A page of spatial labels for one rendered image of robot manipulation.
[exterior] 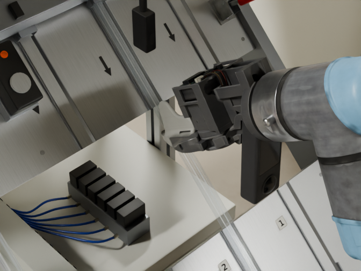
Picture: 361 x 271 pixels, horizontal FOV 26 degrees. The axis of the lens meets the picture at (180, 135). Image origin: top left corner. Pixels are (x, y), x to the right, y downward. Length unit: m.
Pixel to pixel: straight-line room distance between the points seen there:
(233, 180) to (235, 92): 1.47
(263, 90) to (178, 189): 0.62
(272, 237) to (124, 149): 0.50
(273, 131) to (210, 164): 1.56
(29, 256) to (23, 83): 0.43
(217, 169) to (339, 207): 1.59
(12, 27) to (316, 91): 0.36
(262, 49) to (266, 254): 0.28
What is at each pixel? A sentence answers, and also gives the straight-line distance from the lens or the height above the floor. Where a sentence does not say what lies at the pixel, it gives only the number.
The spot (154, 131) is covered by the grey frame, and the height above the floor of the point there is 0.66.
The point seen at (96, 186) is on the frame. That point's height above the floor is 0.68.
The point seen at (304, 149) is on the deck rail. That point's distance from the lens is 1.14.
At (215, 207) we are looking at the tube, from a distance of 1.00.
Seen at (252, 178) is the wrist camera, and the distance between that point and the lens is 0.88.
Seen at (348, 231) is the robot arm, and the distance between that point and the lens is 0.76.
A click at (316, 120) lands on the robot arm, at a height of 1.14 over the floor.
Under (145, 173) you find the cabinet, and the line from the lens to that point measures 1.42.
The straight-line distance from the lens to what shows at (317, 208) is 1.11.
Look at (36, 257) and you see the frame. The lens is 1.24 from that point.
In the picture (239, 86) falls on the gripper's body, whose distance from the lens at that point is 0.83.
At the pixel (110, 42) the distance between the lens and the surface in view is 1.00.
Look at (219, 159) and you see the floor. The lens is 2.37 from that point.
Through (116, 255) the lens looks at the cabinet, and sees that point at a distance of 1.29.
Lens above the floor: 1.60
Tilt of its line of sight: 41 degrees down
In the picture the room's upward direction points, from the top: straight up
